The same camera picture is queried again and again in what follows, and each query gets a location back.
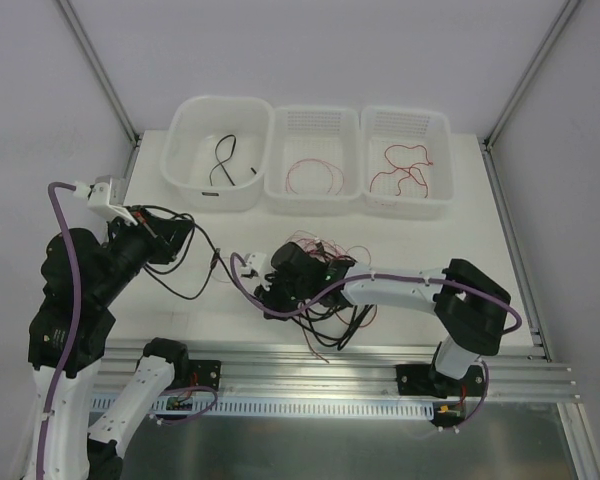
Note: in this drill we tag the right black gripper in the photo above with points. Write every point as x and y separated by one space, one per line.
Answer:
275 293

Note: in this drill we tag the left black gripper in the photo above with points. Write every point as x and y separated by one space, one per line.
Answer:
160 239

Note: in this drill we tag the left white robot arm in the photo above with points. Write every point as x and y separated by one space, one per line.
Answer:
67 338

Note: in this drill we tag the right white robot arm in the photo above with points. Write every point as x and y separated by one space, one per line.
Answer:
470 305

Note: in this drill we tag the solid white plastic bin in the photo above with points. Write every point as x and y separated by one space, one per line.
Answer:
216 152

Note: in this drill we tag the middle white perforated basket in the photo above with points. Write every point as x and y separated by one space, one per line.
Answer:
314 166

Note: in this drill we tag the white perforated basket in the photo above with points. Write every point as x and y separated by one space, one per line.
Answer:
314 166
407 163

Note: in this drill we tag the right white perforated basket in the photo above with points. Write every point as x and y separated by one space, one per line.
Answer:
407 163

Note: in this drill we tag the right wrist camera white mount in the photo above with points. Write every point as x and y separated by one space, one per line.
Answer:
256 266

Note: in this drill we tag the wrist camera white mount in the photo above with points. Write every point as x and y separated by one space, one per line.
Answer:
256 266
102 199

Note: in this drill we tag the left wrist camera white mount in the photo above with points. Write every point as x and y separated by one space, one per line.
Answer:
102 199

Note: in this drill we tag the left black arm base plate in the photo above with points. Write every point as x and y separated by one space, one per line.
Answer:
205 373

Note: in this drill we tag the white slotted cable duct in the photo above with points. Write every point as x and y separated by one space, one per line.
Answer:
280 407

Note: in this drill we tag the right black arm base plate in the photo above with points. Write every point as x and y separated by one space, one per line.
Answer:
423 380

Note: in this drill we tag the left aluminium frame post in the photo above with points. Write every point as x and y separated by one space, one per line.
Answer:
88 51

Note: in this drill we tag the aluminium frame post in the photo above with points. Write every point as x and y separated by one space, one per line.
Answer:
548 43
88 51

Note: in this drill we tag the aluminium mounting rail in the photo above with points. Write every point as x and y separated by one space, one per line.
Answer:
519 374

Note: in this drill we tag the right aluminium frame post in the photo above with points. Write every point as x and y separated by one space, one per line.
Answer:
548 43

